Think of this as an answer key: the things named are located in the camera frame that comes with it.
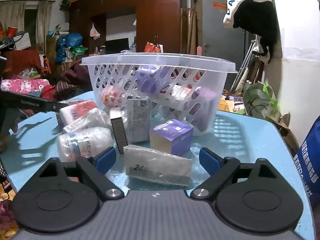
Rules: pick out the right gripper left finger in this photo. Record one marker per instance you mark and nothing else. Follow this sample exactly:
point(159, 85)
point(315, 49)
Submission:
point(63, 196)

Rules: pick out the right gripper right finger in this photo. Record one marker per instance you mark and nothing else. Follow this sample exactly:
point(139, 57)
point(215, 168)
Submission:
point(250, 197)

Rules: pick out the silver flat pack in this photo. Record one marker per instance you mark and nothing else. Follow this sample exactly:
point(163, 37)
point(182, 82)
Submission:
point(156, 167)

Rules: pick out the white wrapped roll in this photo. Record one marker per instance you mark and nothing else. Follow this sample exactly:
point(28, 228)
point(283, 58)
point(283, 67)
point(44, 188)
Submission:
point(91, 141)

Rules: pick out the pink white tissue pack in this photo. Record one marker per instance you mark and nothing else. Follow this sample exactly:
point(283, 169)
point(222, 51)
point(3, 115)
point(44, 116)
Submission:
point(75, 110)

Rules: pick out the maroon clothes pile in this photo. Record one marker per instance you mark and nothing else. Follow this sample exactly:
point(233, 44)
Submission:
point(75, 77)

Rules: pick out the window curtain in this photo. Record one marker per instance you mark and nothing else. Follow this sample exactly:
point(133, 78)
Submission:
point(13, 15)

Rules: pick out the blue plastic bags pile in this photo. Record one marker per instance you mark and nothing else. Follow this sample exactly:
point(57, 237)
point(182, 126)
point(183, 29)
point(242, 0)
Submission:
point(71, 42)

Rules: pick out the dark mesh narrow box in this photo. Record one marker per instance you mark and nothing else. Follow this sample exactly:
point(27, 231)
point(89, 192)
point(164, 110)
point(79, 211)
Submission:
point(118, 129)

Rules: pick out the green white plastic bag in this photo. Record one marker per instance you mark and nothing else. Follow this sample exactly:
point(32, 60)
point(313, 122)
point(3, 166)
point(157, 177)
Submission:
point(260, 102)

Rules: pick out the purple cube box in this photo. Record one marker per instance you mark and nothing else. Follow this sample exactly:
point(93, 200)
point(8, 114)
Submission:
point(172, 137)

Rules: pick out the grey printed upright box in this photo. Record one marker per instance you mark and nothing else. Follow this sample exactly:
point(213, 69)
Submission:
point(138, 120)

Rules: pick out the clear plastic laundry basket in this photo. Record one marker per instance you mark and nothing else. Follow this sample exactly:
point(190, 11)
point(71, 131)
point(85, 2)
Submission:
point(178, 86)

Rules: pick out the red white plastic bag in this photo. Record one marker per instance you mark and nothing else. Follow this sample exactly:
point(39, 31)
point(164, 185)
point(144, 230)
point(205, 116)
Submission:
point(153, 48)

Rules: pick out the grey metal door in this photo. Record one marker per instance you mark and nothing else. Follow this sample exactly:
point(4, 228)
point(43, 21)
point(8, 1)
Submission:
point(215, 39)

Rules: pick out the dark red wooden wardrobe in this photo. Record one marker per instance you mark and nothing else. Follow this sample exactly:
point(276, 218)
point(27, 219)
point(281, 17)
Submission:
point(140, 21)

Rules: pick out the white hoodie blue letters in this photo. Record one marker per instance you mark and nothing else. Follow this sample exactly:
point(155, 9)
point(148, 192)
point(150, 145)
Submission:
point(257, 17)

